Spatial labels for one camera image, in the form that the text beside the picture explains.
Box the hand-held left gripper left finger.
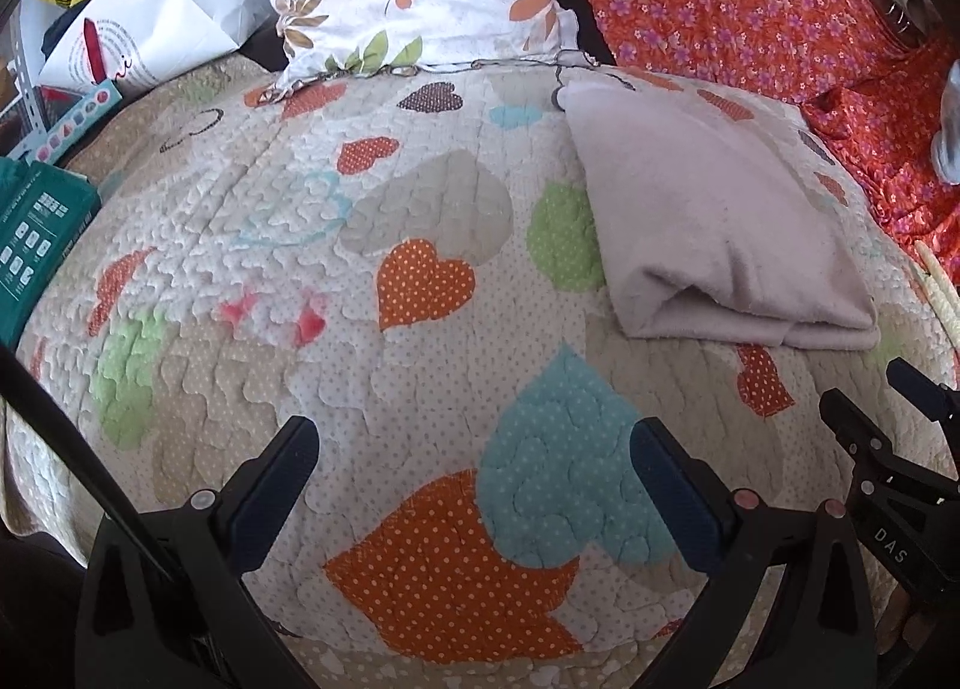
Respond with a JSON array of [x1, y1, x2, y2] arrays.
[[75, 415, 320, 689]]

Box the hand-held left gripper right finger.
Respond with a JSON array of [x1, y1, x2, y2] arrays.
[[628, 417, 878, 689]]

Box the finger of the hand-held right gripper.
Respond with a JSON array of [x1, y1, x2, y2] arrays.
[[885, 357, 960, 429], [819, 389, 960, 503]]

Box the pale pink small garment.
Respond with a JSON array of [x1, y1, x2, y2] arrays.
[[559, 78, 880, 353]]

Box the cream ridged stick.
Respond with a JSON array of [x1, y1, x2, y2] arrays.
[[911, 243, 960, 368]]

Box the heart patterned quilt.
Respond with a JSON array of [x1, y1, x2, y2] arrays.
[[0, 55, 960, 689]]

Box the clear plastic bottle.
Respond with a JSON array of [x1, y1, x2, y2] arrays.
[[930, 59, 960, 184]]

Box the green printed package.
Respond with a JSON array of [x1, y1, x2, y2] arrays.
[[0, 157, 102, 349]]

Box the colourful shapes toy box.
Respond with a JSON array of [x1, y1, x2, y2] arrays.
[[7, 80, 122, 161]]

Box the white perforated metal rack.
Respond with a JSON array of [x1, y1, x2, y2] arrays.
[[0, 22, 46, 158]]

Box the white paper bag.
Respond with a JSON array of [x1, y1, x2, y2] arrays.
[[37, 0, 278, 98]]

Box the black cable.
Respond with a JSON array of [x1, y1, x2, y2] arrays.
[[0, 342, 301, 689]]

